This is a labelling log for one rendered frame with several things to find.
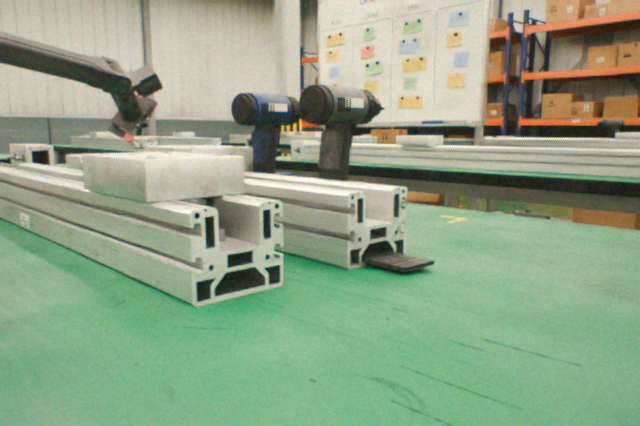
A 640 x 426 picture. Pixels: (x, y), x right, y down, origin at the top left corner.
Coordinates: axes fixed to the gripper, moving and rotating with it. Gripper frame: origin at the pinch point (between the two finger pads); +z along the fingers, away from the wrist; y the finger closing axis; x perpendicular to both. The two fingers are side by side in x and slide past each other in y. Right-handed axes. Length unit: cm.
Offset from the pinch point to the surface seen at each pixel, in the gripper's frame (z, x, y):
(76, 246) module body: -77, 41, 45
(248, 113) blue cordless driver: -58, 44, 9
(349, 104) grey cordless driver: -73, 61, 7
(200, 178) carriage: -94, 55, 35
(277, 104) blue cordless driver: -55, 46, 3
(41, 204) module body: -70, 30, 42
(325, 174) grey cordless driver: -68, 62, 17
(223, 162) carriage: -93, 56, 32
